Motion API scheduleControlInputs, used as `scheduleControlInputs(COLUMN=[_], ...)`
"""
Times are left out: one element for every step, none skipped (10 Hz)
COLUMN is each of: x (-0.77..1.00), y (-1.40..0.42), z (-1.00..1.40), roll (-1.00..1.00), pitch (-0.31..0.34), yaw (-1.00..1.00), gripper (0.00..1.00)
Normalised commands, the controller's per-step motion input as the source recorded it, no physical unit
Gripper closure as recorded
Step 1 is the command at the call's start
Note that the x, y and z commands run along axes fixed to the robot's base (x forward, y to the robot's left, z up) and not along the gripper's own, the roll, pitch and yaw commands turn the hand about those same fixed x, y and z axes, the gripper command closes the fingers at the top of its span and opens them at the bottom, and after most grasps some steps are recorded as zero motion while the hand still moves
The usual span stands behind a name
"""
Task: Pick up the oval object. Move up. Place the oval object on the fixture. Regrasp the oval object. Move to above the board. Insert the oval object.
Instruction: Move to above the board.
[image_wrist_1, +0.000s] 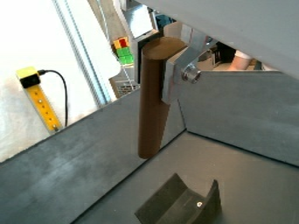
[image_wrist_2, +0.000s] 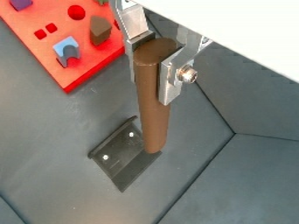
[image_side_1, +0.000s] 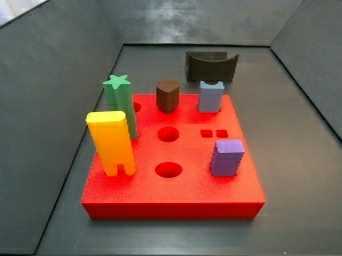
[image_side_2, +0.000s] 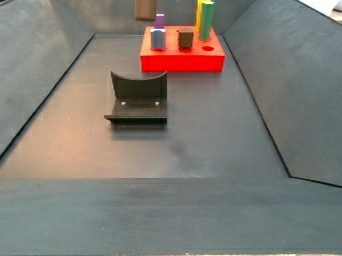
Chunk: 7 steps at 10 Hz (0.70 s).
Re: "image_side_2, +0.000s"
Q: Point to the brown oval cylinder peg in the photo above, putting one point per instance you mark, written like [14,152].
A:
[145,9]

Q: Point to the red peg board base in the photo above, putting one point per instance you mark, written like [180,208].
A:
[203,58]

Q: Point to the brown square peg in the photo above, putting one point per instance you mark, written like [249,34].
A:
[184,39]

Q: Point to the blue notched peg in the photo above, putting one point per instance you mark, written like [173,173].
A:
[157,40]

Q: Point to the purple square peg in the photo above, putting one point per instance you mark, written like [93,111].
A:
[159,21]

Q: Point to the yellow tall peg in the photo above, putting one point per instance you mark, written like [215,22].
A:
[197,15]

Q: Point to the black curved fixture bracket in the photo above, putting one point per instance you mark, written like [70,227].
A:
[140,99]

